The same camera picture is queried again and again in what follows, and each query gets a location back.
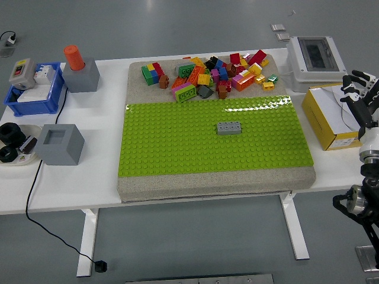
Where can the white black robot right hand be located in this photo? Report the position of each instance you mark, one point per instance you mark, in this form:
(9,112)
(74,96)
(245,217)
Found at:
(368,139)

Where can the grey building brick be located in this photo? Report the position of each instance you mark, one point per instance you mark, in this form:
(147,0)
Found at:
(228,128)

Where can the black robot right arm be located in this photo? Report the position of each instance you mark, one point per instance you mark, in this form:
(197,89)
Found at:
(370,183)

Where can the small green brick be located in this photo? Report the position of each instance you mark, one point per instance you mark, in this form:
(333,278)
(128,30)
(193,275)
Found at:
(273,78)

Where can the shiny gold brick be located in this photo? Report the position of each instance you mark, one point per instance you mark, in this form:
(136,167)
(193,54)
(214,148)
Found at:
(259,79)

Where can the small orange brick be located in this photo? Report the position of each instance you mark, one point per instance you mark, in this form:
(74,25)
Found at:
(264,62)

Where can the large orange brick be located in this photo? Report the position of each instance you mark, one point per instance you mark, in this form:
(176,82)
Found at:
(246,83)

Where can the long red brick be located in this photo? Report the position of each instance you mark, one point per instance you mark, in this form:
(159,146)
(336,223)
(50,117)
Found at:
(257,56)

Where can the small pink brick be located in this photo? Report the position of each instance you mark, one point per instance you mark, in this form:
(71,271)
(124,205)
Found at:
(247,56)

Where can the brown brick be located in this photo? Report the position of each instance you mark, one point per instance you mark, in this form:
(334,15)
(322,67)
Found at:
(231,69)
(222,94)
(163,83)

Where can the blue brick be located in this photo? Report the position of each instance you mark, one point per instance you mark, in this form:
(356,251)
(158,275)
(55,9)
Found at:
(223,73)
(219,63)
(153,74)

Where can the magenta brick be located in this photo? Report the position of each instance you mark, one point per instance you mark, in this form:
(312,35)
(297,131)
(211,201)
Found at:
(215,74)

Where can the dark grey slope brick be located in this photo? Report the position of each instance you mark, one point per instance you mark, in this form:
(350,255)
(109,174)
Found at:
(205,91)

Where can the black brick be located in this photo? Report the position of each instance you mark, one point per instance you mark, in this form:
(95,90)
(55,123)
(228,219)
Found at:
(210,63)

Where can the lime green brick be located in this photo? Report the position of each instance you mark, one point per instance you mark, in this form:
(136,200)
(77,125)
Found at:
(186,94)

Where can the yellow orange brick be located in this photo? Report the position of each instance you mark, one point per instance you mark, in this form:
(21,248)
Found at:
(197,61)

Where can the green studded baseplate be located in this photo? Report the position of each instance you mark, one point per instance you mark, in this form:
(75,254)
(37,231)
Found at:
(177,148)

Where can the grey brick green studs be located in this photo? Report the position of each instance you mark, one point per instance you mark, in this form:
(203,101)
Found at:
(183,71)

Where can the long metal floor plate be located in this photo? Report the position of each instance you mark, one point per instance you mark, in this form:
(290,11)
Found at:
(199,279)

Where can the white plate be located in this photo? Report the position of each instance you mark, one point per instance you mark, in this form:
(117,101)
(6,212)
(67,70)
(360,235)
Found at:
(28,159)

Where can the grey floor plate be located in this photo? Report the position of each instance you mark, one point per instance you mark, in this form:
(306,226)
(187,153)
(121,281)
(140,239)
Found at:
(6,52)

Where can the yellow cardboard box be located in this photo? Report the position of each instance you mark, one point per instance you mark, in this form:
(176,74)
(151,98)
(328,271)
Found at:
(318,118)

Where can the white electrical distribution box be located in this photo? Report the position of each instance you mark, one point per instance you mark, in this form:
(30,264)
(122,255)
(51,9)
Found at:
(299,65)

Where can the white table leg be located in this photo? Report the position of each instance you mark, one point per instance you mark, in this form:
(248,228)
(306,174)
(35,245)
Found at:
(293,227)
(87,236)

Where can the metal floor box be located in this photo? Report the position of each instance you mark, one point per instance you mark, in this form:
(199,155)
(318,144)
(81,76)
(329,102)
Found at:
(362,257)

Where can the grey-brown mat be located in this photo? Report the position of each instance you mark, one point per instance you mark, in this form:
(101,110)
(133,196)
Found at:
(207,186)

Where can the grey block round hole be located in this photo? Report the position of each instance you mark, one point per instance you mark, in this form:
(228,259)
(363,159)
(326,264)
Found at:
(81,80)

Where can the black plug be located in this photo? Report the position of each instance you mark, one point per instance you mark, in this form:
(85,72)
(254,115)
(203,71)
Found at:
(100,266)

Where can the orange cylinder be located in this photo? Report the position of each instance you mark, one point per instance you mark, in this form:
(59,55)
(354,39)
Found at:
(74,57)

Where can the grey block square recess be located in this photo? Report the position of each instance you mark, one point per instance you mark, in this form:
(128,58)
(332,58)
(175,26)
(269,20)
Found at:
(56,152)

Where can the white circuit breaker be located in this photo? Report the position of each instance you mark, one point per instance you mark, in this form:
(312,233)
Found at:
(44,74)

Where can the blue plastic bin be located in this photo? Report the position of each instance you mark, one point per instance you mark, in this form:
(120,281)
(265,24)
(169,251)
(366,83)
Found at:
(32,108)

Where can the small brown block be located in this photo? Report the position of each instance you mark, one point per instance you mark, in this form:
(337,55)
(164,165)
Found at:
(28,145)

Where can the large black nut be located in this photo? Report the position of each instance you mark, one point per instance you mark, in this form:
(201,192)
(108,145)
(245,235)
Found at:
(10,133)

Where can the small black nut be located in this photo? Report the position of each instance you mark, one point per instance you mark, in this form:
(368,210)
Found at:
(7,154)

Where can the white floor socket plug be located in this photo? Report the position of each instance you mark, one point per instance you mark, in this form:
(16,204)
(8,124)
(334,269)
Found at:
(11,39)

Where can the grey switch box red button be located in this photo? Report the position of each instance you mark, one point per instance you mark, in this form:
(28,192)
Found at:
(21,72)

